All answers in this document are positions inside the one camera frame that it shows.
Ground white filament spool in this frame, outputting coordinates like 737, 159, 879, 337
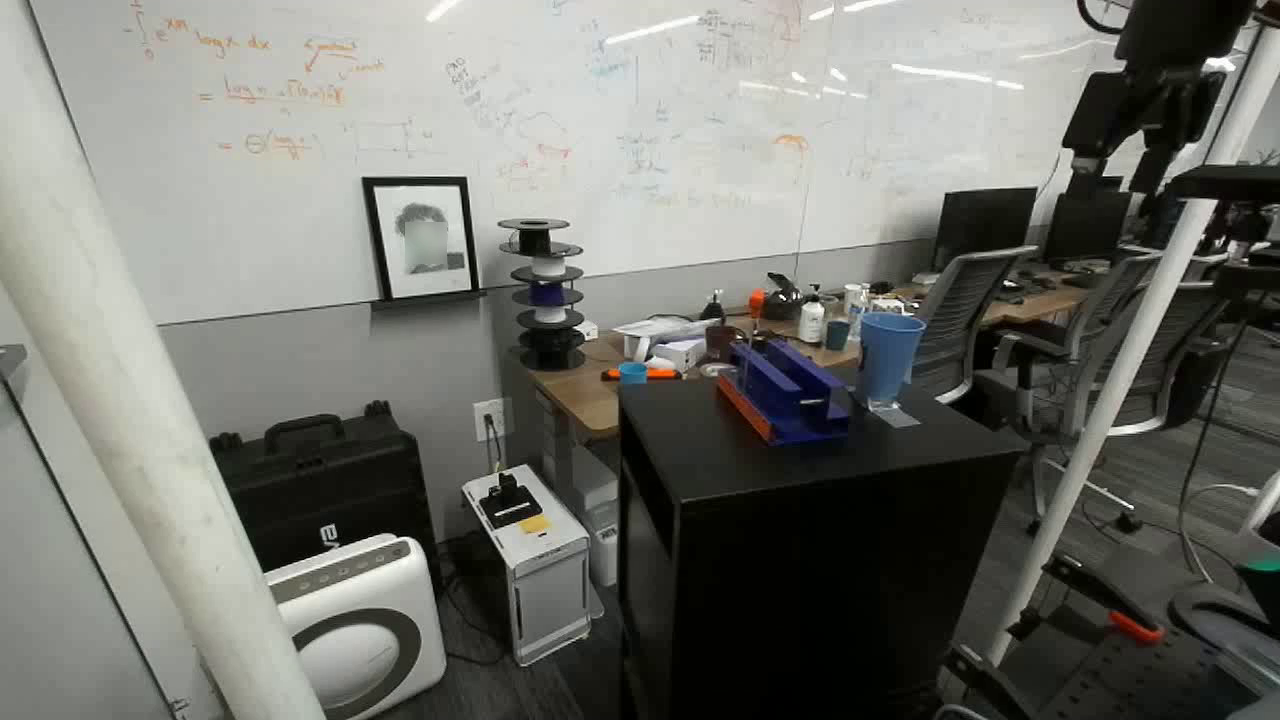
514, 310, 590, 337
509, 257, 590, 288

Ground wall whiteboard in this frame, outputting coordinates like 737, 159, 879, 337
25, 0, 1163, 334

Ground black hard equipment case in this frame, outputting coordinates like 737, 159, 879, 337
210, 398, 438, 573

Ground white box cabinet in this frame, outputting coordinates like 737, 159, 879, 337
460, 462, 602, 671

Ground black perforated breadboard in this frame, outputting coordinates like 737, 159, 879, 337
1038, 625, 1280, 720

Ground white air purifier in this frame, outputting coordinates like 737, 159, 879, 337
259, 532, 454, 720

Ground white wall outlet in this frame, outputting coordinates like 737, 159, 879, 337
471, 398, 514, 444

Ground black computer monitor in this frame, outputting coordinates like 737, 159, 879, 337
928, 184, 1041, 274
1041, 175, 1137, 266

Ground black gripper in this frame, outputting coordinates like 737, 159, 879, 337
1059, 64, 1238, 195

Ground gray tape patch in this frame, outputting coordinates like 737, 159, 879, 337
862, 398, 928, 434

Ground black framed portrait photo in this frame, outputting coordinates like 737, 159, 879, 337
359, 173, 484, 310

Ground blue tool rack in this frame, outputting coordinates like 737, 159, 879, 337
723, 340, 856, 449

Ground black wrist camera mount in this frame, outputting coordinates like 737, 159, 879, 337
1114, 0, 1265, 78

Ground white PVC pole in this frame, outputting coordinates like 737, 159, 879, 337
984, 23, 1280, 671
0, 0, 334, 720

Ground orange handled hand tool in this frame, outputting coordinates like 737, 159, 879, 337
1046, 551, 1170, 654

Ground gray mesh office chair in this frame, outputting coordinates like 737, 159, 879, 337
1026, 245, 1245, 536
913, 242, 1046, 414

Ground orange tool on desk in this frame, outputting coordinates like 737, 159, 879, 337
595, 361, 688, 388

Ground orange rack base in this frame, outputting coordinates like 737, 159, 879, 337
714, 373, 786, 449

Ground black table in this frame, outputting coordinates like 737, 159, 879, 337
616, 378, 1033, 720

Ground black filament spool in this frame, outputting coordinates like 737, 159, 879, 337
515, 327, 593, 378
497, 216, 575, 259

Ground black stereo camera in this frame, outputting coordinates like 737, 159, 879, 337
1156, 159, 1280, 212

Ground blue filament spool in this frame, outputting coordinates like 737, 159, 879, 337
514, 281, 590, 318

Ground black device on white box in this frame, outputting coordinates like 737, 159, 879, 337
478, 466, 547, 532

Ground white bottle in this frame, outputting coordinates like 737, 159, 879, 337
798, 293, 834, 347

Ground large blue cup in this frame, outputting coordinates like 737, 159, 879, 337
856, 310, 934, 414

